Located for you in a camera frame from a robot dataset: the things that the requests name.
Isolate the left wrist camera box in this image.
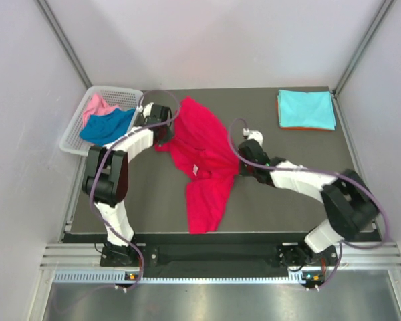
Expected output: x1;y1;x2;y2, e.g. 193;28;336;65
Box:
136;102;154;118

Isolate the aluminium frame post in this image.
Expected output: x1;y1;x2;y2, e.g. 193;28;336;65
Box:
34;0;92;88
331;0;396;97

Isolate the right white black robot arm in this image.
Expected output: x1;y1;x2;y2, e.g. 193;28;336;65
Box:
238;138;380;265

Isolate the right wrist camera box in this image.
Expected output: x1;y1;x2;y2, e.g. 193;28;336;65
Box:
242;128;263;146

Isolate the red t shirt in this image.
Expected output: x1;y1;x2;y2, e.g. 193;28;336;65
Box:
155;97;239;234

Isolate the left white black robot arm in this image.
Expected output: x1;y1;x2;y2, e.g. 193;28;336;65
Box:
82;103;173;265

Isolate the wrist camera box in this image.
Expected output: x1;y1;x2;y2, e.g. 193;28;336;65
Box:
136;102;154;118
242;128;263;146

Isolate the left aluminium frame post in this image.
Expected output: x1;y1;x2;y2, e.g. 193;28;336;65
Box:
34;0;92;88

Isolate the white perforated plastic basket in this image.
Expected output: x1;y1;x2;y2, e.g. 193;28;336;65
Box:
59;86;143;157

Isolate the folded light blue t shirt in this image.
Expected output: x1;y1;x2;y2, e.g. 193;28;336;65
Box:
277;90;336;130

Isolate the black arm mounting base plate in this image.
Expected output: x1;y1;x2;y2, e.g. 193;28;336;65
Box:
100;243;338;274

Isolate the white slotted cable duct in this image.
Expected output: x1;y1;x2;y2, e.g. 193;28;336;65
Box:
53;270;321;285

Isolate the pink t shirt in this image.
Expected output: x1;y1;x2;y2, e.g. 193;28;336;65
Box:
82;94;120;127

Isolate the right aluminium frame post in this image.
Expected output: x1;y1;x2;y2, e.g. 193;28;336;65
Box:
331;0;396;97

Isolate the folded orange t shirt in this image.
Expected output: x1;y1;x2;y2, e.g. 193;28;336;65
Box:
275;99;334;132

